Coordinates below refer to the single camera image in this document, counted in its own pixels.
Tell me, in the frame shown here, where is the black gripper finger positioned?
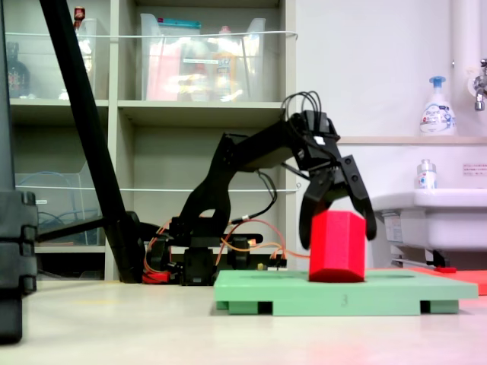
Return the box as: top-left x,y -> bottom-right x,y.
334,154 -> 377,241
298,167 -> 336,251

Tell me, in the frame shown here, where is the red octagonal pillar block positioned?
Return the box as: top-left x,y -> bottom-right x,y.
307,208 -> 367,284

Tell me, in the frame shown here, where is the green shape-hole board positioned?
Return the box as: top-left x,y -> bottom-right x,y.
213,268 -> 479,317

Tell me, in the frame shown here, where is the sink sticker label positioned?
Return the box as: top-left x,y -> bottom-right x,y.
384,214 -> 403,243

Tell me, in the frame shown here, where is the small clear sanitizer bottle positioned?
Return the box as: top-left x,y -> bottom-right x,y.
415,158 -> 438,190

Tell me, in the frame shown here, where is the small circuit board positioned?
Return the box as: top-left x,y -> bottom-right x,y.
256,252 -> 289,272

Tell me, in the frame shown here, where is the black table clamp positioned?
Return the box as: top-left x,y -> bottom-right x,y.
227,233 -> 263,272

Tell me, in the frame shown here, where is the white sink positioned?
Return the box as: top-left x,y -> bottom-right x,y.
367,188 -> 487,252

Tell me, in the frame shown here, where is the large clear plastic bin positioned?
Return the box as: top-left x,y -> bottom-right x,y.
139,13 -> 267,103

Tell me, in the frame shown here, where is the white blue soap pump bottle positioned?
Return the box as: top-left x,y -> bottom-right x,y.
419,75 -> 457,137

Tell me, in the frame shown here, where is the beige shelf unit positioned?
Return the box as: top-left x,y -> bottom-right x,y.
3,0 -> 298,282

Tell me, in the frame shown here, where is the yellow-label bottle pink cap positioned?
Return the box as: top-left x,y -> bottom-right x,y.
212,25 -> 240,102

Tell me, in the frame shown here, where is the red flat mat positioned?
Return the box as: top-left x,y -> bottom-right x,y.
364,267 -> 487,297

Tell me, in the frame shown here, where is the chrome faucet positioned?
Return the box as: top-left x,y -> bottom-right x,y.
473,59 -> 487,112

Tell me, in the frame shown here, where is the red base clamp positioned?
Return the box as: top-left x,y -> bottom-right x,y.
142,269 -> 170,284

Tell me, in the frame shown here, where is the blue-edged zip bag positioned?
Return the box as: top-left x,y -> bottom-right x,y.
158,17 -> 202,100

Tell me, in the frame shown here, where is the narrow clear plastic bin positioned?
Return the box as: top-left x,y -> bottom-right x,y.
74,17 -> 98,100

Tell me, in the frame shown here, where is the black tripod brace bar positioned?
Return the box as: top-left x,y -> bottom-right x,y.
36,217 -> 110,244

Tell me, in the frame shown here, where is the black tripod leg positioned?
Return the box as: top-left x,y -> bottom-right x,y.
39,0 -> 149,284

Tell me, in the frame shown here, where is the notched black stack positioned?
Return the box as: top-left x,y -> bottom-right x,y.
0,189 -> 39,345

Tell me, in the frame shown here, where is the dark round bottle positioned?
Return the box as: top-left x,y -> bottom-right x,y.
5,41 -> 31,99

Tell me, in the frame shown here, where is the black cable white connector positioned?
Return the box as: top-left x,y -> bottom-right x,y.
228,170 -> 279,225

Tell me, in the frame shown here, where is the black wrist cable bundle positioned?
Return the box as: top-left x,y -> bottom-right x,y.
282,90 -> 323,126

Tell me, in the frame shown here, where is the orange cable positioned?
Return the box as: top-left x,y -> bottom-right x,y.
215,219 -> 311,268

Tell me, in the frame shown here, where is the clear bin with blue cables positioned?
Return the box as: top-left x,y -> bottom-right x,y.
14,161 -> 106,246

